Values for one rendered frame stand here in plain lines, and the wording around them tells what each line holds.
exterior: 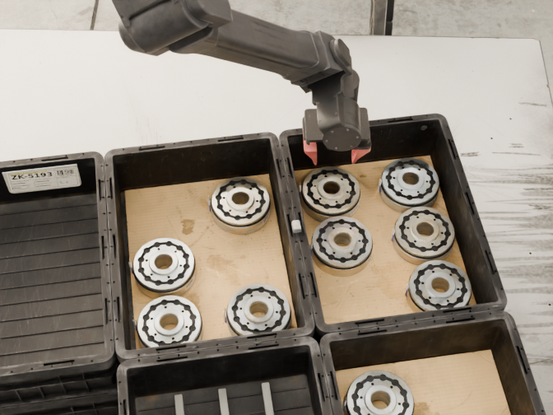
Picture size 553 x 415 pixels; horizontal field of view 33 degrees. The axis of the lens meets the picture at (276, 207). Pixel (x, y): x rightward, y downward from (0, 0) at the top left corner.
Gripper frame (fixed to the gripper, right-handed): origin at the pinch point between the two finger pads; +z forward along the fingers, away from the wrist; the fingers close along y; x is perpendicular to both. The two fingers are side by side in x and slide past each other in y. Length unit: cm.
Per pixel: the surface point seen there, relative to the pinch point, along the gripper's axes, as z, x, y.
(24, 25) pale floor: 95, 132, -89
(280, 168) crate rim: 1.7, -0.5, -9.1
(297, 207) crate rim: 1.6, -8.7, -6.5
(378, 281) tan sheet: 11.7, -17.1, 6.8
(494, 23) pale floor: 96, 129, 67
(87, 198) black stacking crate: 11.5, 1.5, -43.2
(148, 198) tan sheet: 11.5, 1.1, -32.4
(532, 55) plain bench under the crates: 26, 47, 48
